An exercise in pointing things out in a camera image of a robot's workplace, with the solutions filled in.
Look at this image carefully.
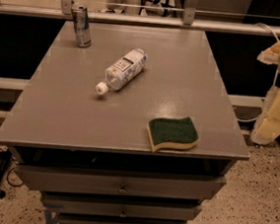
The clear plastic water bottle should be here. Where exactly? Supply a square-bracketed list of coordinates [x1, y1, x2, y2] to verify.
[96, 48, 148, 96]

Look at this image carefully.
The green yellow sponge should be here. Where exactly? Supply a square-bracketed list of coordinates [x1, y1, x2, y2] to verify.
[147, 116, 199, 152]

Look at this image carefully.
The top grey drawer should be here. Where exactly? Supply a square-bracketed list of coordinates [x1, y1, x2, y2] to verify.
[16, 165, 226, 200]

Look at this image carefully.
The middle grey drawer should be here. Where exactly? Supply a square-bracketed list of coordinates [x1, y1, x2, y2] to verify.
[42, 192, 201, 221]

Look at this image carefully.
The silver blue drink can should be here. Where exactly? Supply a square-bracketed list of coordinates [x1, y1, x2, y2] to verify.
[71, 4, 92, 48]

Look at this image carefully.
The grey drawer cabinet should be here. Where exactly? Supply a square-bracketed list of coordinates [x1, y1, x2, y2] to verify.
[0, 12, 262, 224]

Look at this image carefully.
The white cable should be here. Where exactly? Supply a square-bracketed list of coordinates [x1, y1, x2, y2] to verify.
[237, 20, 280, 126]

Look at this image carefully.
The metal railing frame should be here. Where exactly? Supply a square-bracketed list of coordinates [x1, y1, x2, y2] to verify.
[0, 0, 280, 37]

